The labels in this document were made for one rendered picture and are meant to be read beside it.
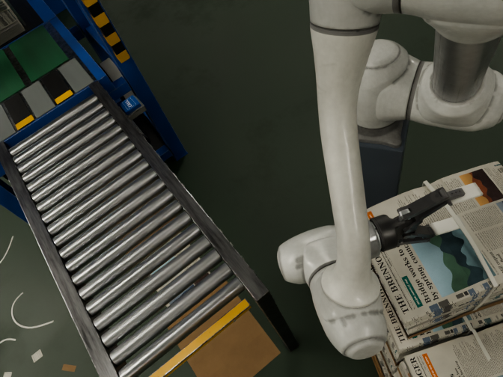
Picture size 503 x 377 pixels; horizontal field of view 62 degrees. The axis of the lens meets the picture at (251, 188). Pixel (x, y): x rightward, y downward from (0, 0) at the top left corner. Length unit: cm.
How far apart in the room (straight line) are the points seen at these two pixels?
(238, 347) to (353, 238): 150
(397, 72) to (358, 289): 59
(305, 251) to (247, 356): 130
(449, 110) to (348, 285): 52
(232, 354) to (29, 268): 135
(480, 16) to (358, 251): 37
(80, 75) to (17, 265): 125
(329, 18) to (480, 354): 93
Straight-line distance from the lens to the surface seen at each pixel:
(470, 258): 106
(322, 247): 86
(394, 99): 115
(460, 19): 60
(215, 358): 215
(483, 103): 110
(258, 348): 211
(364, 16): 63
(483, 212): 113
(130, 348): 142
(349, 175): 69
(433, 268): 104
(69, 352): 250
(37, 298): 273
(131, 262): 152
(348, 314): 75
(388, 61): 112
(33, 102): 229
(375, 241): 90
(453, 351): 125
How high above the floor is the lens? 203
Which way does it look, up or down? 56 degrees down
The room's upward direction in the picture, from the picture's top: 22 degrees counter-clockwise
